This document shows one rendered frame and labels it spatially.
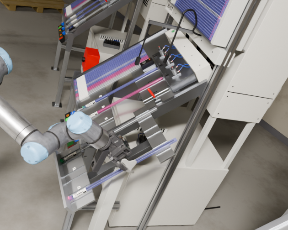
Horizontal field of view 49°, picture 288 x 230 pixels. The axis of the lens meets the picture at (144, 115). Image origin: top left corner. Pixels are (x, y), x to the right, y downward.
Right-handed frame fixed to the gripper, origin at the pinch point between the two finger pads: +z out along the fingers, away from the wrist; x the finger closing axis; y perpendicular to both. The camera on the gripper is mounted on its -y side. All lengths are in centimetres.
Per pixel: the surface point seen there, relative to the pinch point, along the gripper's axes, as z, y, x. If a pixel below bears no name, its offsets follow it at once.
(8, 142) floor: 25, -93, 119
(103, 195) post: 17.6, -24.1, 10.9
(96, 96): 9, -4, 68
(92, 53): 20, 2, 134
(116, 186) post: 15.6, -15.3, 8.3
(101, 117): 7.5, -5.8, 46.4
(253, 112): 53, 60, 23
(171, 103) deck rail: 13.3, 28.8, 27.8
